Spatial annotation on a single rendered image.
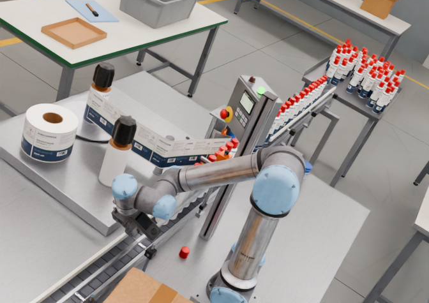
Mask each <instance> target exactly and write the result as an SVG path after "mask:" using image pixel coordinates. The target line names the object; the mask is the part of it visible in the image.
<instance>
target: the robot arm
mask: <svg viewBox="0 0 429 303"><path fill-rule="evenodd" d="M305 169H306V167H305V161H304V159H303V157H302V155H301V154H300V153H299V152H297V150H295V149H293V148H291V147H287V146H274V147H267V148H264V149H259V150H257V152H256V153H255V154H251V155H247V156H241V157H237V158H231V159H225V160H221V161H215V162H212V163H206V164H202V165H197V166H191V167H187V168H182V167H180V166H176V165H175V166H171V167H169V168H168V169H167V170H166V171H164V173H163V174H162V176H161V177H160V178H159V179H158V181H157V182H156V183H155V185H154V186H153V187H152V188H149V187H147V186H144V185H142V184H139V183H137V181H136V180H135V178H134V177H133V176H132V175H130V174H120V175H118V176H116V177H115V178H114V180H113V181H112V195H113V196H114V200H113V201H112V202H113V203H114V204H115V205H116V207H113V211H112V212H111V214H112V218H113V219H114V220H115V221H117V222H118V223H119V224H121V225H122V226H123V227H124V228H126V230H125V233H126V234H127V235H129V236H131V237H132V236H135V235H138V234H139V232H140V231H142V232H143V234H144V235H145V236H146V237H147V238H148V239H149V240H155V238H157V236H158V235H159V234H160V233H161V232H162V230H161V229H160V228H159V227H158V226H157V225H156V223H155V222H154V221H153V220H152V219H151V218H150V217H149V216H148V215H147V214H149V215H152V216H153V217H155V218H160V219H163V220H168V219H170V218H171V216H172V214H173V212H174V210H175V208H176V204H177V200H176V198H175V197H176V195H177V194H178V193H183V192H187V191H193V190H198V189H204V188H211V187H215V186H222V185H226V184H233V183H237V182H244V181H250V180H255V182H254V184H253V189H252V193H251V195H250V204H251V205H252V207H251V209H250V212H249V214H248V217H247V219H246V222H245V225H244V227H243V229H242V231H241V234H240V236H239V239H238V240H237V241H235V243H234V244H233V245H232V247H231V250H230V252H229V253H228V255H227V257H226V259H225V261H224V263H223V265H222V267H221V269H220V270H219V271H218V272H217V273H216V274H214V275H213V276H212V277H211V278H210V279H209V281H208V283H207V285H206V293H207V297H208V298H209V300H210V301H211V303H249V300H250V297H251V296H252V293H253V291H254V289H255V286H256V284H257V281H258V275H259V272H260V270H261V268H262V266H263V265H264V262H265V261H266V255H265V252H266V249H267V247H268V245H269V243H270V241H271V238H272V236H273V234H274V232H275V230H276V227H277V225H278V223H279V220H280V219H281V218H285V217H286V216H288V214H289V212H290V210H291V208H292V207H293V205H294V204H295V203H296V201H297V199H298V196H299V190H300V187H301V183H302V181H303V177H304V175H305Z"/></svg>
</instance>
